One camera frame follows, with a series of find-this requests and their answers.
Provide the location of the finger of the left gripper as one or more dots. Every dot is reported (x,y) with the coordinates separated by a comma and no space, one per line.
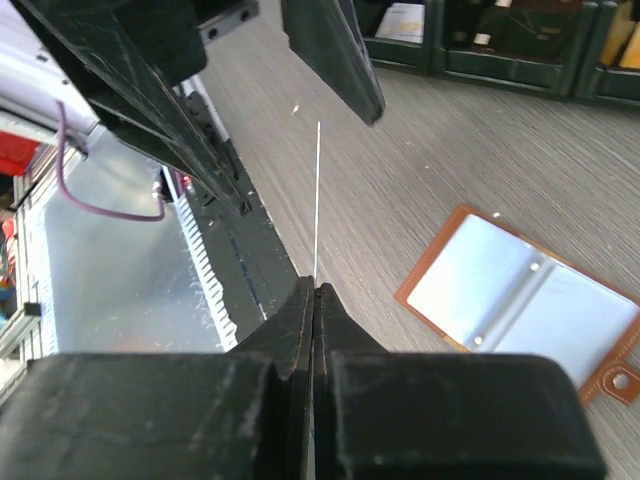
(325,35)
(126,58)

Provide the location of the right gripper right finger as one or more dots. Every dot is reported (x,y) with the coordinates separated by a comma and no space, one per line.
(390,415)

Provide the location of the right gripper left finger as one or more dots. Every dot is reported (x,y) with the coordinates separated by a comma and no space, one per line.
(243,414)

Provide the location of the brown leather card holder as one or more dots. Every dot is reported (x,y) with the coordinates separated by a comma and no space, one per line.
(486,288)

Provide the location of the black card organizer tray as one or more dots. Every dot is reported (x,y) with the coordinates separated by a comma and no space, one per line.
(550,48)

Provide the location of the gold card upper slot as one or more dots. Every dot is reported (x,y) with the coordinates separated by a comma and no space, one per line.
(621,47)

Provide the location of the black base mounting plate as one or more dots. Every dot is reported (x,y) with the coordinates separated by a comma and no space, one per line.
(245,252)

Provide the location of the white slotted cable duct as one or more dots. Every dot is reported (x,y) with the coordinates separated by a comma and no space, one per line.
(212,288)

